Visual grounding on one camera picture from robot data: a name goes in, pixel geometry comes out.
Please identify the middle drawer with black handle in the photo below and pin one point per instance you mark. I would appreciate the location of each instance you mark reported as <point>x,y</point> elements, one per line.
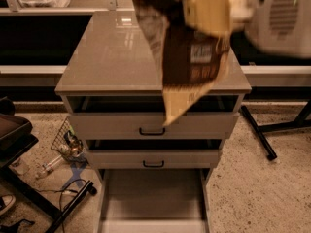
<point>158,159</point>

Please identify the black stand leg right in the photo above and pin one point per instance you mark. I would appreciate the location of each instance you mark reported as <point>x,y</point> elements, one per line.
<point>301,121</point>

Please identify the shoe at left edge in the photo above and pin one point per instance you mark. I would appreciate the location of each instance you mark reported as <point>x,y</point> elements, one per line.
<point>6,203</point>

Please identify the plastic bottle on floor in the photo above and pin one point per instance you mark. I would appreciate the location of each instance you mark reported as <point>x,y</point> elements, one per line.
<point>48,168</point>

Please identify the wire basket with items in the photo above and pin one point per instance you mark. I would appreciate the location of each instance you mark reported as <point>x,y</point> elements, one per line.
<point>68,145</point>

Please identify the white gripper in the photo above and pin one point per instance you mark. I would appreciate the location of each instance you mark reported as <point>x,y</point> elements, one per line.
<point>275,23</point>

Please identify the top drawer with black handle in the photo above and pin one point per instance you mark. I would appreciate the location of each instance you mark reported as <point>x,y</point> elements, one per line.
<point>126,126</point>

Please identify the open bottom drawer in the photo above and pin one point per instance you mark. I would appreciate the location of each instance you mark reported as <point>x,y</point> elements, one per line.
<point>153,201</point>

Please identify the drawer with black handle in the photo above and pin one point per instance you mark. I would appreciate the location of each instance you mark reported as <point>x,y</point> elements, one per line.
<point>158,159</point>
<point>126,126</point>

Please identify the black cart frame left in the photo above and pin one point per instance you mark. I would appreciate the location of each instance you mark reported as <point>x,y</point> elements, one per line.
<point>47,118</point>

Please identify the brown chip bag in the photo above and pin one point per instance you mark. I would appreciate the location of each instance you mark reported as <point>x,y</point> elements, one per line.
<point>189,62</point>

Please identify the grey drawer cabinet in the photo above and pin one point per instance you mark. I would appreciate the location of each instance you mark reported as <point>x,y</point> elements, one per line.
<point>112,71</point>

